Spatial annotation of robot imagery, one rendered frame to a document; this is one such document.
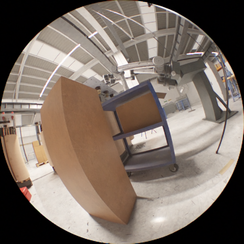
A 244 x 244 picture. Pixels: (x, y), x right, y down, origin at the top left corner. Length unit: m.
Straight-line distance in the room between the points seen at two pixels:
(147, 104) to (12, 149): 2.47
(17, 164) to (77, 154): 2.00
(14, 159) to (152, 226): 2.26
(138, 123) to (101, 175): 0.57
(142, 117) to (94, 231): 1.04
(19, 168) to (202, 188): 2.60
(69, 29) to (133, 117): 4.17
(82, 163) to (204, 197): 0.75
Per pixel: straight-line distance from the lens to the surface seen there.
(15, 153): 2.22
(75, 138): 0.32
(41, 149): 5.34
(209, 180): 0.82
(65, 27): 4.27
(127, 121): 0.80
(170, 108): 9.82
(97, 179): 0.38
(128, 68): 1.62
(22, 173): 2.24
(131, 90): 0.74
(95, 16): 9.54
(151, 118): 0.75
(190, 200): 0.70
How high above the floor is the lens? 0.62
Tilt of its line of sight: 3 degrees up
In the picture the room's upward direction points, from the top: 20 degrees counter-clockwise
